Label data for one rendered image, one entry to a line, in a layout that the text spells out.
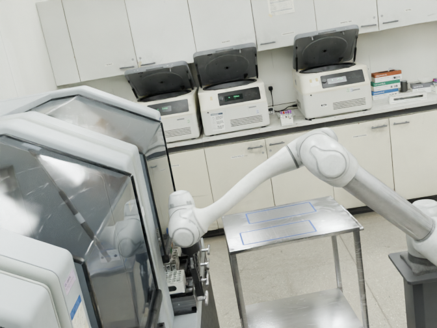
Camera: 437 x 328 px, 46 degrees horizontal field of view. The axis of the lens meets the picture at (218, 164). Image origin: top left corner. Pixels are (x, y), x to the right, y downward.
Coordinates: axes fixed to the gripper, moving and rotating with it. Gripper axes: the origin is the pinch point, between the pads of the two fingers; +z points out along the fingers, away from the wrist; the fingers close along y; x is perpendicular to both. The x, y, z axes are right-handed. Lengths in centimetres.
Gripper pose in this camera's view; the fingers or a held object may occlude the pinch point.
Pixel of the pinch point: (199, 287)
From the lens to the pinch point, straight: 213.8
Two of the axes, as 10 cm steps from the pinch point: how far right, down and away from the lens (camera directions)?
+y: 0.0, 2.7, -9.6
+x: 9.8, -1.7, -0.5
